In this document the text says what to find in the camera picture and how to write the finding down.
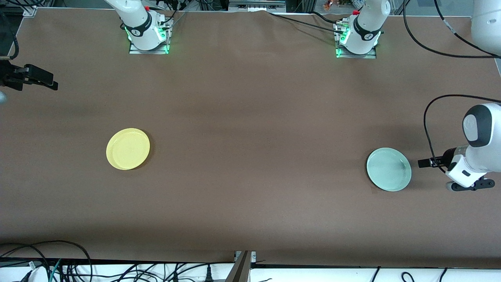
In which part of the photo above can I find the long black table cable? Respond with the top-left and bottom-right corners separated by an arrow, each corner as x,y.
268,12 -> 345,35

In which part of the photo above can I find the black looping floor cable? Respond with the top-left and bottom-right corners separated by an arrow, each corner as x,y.
0,240 -> 92,282

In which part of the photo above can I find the short black table cable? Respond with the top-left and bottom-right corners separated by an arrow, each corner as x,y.
311,11 -> 343,24

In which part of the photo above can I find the pale green plate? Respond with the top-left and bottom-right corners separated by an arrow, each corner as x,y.
366,147 -> 412,192

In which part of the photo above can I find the brown table cover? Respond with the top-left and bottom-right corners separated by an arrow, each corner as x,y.
0,8 -> 501,264

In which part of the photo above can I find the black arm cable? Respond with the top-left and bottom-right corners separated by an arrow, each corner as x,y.
0,8 -> 20,60
403,0 -> 501,173

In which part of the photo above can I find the aluminium profile post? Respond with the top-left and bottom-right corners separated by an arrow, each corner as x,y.
225,251 -> 257,282

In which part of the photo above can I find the green network cable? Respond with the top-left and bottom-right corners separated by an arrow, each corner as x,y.
49,258 -> 61,282

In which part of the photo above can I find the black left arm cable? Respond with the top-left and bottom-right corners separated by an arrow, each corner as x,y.
403,0 -> 501,173

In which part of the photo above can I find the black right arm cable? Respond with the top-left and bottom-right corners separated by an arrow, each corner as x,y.
0,8 -> 20,60

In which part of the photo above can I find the yellow plate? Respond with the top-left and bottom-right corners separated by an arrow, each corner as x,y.
106,128 -> 151,170

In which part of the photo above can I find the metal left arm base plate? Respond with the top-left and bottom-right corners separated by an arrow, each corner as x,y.
335,20 -> 377,59

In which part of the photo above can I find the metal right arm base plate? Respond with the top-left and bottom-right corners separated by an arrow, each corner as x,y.
129,18 -> 169,54

